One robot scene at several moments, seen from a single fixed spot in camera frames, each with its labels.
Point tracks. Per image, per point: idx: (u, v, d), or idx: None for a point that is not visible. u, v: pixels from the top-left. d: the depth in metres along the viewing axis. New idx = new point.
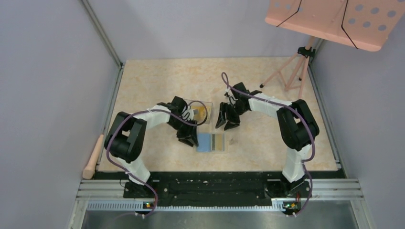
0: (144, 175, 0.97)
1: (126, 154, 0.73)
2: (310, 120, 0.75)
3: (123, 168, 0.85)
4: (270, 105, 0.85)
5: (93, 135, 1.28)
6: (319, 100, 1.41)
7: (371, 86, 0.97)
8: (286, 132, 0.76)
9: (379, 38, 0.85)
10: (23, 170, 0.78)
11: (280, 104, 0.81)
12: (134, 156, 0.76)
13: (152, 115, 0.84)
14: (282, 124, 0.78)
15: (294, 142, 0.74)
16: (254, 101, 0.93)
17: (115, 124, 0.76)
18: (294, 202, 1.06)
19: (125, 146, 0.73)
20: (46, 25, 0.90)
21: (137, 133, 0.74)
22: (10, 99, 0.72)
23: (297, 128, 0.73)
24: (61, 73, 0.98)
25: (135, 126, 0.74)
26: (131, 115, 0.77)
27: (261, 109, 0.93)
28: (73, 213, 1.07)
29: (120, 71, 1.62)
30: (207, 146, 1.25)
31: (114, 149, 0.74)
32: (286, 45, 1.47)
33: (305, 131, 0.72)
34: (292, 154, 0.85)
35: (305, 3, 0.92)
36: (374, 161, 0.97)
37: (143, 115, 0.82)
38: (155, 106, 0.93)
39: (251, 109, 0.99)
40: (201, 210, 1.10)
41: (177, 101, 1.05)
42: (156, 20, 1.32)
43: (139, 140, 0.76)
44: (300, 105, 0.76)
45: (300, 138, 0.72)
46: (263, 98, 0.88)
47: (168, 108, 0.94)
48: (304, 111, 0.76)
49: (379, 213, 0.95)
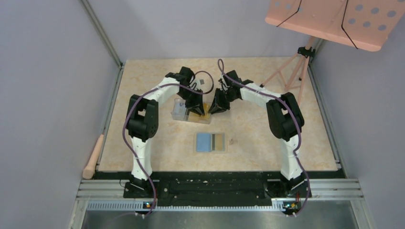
0: (149, 169, 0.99)
1: (145, 131, 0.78)
2: (297, 114, 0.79)
3: (133, 150, 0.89)
4: (260, 96, 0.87)
5: (92, 134, 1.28)
6: (319, 100, 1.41)
7: (370, 86, 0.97)
8: (274, 122, 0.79)
9: (379, 38, 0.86)
10: (23, 170, 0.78)
11: (269, 96, 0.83)
12: (151, 133, 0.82)
13: (162, 92, 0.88)
14: (270, 115, 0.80)
15: (281, 132, 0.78)
16: (246, 91, 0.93)
17: (129, 106, 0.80)
18: (294, 202, 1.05)
19: (143, 125, 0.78)
20: (46, 25, 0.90)
21: (152, 113, 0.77)
22: (10, 100, 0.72)
23: (284, 119, 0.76)
24: (61, 73, 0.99)
25: (148, 107, 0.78)
26: (143, 96, 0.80)
27: (252, 98, 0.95)
28: (73, 213, 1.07)
29: (120, 70, 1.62)
30: (207, 146, 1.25)
31: (131, 127, 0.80)
32: (286, 45, 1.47)
33: (292, 122, 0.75)
34: (283, 146, 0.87)
35: (305, 3, 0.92)
36: (373, 161, 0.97)
37: (152, 94, 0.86)
38: (164, 79, 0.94)
39: (242, 98, 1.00)
40: (201, 210, 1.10)
41: (185, 72, 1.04)
42: (156, 21, 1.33)
43: (155, 119, 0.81)
44: (288, 98, 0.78)
45: (286, 129, 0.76)
46: (254, 89, 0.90)
47: (177, 80, 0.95)
48: (293, 103, 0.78)
49: (378, 213, 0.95)
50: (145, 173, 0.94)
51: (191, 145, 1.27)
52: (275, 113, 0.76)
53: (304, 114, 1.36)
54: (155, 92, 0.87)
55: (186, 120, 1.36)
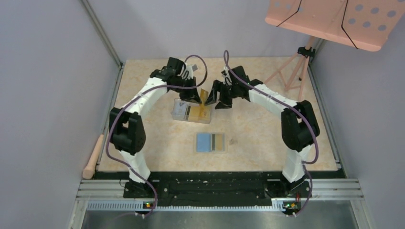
0: (144, 173, 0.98)
1: (131, 146, 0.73)
2: (314, 123, 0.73)
3: (126, 162, 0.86)
4: (273, 102, 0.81)
5: (93, 134, 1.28)
6: (319, 100, 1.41)
7: (370, 86, 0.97)
8: (289, 132, 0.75)
9: (379, 38, 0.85)
10: (23, 170, 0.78)
11: (283, 104, 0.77)
12: (138, 146, 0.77)
13: (145, 100, 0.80)
14: (284, 124, 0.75)
15: (296, 142, 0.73)
16: (256, 94, 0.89)
17: (110, 120, 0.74)
18: (294, 202, 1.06)
19: (128, 140, 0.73)
20: (46, 25, 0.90)
21: (134, 129, 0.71)
22: (9, 100, 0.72)
23: (300, 130, 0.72)
24: (61, 73, 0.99)
25: (130, 122, 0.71)
26: (123, 109, 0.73)
27: (262, 102, 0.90)
28: (72, 213, 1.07)
29: (120, 70, 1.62)
30: (207, 146, 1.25)
31: (117, 142, 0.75)
32: (286, 45, 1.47)
33: (307, 133, 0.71)
34: (293, 154, 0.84)
35: (305, 3, 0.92)
36: (374, 161, 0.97)
37: (135, 104, 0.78)
38: (149, 79, 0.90)
39: (251, 99, 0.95)
40: (201, 210, 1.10)
41: (172, 64, 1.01)
42: (156, 21, 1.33)
43: (140, 131, 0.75)
44: (304, 106, 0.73)
45: (302, 139, 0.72)
46: (266, 94, 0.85)
47: (163, 80, 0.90)
48: (310, 112, 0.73)
49: (378, 213, 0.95)
50: (142, 178, 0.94)
51: (192, 145, 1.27)
52: (291, 123, 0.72)
53: None
54: (138, 100, 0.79)
55: (186, 120, 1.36)
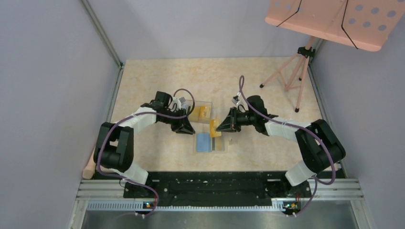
0: (142, 179, 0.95)
1: (119, 164, 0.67)
2: (334, 141, 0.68)
3: (119, 175, 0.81)
4: (288, 128, 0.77)
5: (92, 134, 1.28)
6: (319, 100, 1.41)
7: (370, 86, 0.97)
8: (308, 154, 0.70)
9: (379, 38, 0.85)
10: (23, 170, 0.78)
11: (296, 126, 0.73)
12: (127, 164, 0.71)
13: (138, 119, 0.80)
14: (302, 147, 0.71)
15: (317, 165, 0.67)
16: (272, 125, 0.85)
17: (100, 137, 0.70)
18: (294, 202, 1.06)
19: (116, 157, 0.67)
20: (46, 25, 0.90)
21: (125, 142, 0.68)
22: (9, 100, 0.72)
23: (319, 150, 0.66)
24: (61, 73, 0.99)
25: (122, 135, 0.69)
26: (116, 123, 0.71)
27: (279, 132, 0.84)
28: (73, 213, 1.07)
29: (120, 71, 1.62)
30: (206, 146, 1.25)
31: (105, 162, 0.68)
32: (286, 45, 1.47)
33: (327, 154, 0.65)
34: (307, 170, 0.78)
35: (305, 3, 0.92)
36: (374, 161, 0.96)
37: (127, 122, 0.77)
38: (139, 109, 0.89)
39: (269, 133, 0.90)
40: (201, 210, 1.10)
41: (160, 97, 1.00)
42: (155, 21, 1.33)
43: (130, 149, 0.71)
44: (320, 125, 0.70)
45: (324, 161, 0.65)
46: (280, 121, 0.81)
47: (153, 109, 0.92)
48: (326, 131, 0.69)
49: (378, 213, 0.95)
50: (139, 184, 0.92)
51: (191, 145, 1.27)
52: (308, 144, 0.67)
53: (304, 114, 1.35)
54: (130, 120, 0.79)
55: None
